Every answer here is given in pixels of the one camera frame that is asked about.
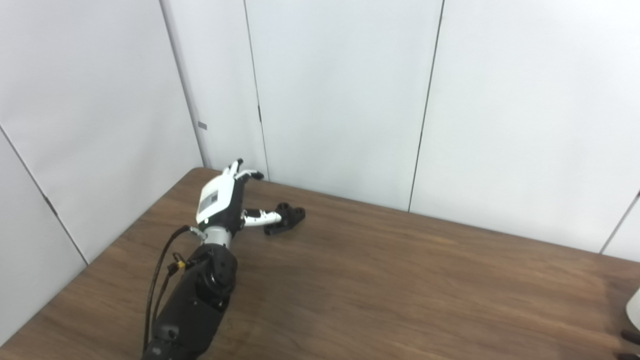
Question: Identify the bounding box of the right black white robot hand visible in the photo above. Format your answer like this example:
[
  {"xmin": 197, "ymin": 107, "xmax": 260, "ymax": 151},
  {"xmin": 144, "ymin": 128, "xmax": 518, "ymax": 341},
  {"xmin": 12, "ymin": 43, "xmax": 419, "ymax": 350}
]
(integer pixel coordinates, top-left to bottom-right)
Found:
[{"xmin": 617, "ymin": 330, "xmax": 640, "ymax": 360}]

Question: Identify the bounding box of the round white plastic piece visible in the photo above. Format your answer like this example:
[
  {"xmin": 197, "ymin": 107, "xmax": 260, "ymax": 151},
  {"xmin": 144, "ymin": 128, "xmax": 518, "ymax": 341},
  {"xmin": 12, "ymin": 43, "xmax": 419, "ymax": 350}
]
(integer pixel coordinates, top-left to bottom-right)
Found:
[{"xmin": 626, "ymin": 287, "xmax": 640, "ymax": 332}]

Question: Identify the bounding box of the black plastic holder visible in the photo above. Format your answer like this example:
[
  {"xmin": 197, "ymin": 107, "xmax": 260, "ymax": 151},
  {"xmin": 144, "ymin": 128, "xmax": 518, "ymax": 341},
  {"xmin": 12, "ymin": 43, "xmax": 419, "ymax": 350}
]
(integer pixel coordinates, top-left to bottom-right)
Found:
[{"xmin": 263, "ymin": 202, "xmax": 306, "ymax": 236}]

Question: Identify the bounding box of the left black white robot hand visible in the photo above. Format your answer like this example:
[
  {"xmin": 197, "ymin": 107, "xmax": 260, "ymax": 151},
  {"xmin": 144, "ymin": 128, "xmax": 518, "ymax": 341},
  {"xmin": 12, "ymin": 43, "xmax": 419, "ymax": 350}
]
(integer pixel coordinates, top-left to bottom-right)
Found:
[{"xmin": 195, "ymin": 158, "xmax": 282, "ymax": 236}]

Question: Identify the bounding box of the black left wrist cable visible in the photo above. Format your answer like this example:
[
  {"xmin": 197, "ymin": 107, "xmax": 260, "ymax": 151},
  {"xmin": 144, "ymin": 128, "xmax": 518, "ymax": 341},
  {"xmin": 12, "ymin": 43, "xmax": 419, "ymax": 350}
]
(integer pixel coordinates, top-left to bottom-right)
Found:
[{"xmin": 143, "ymin": 225, "xmax": 207, "ymax": 353}]

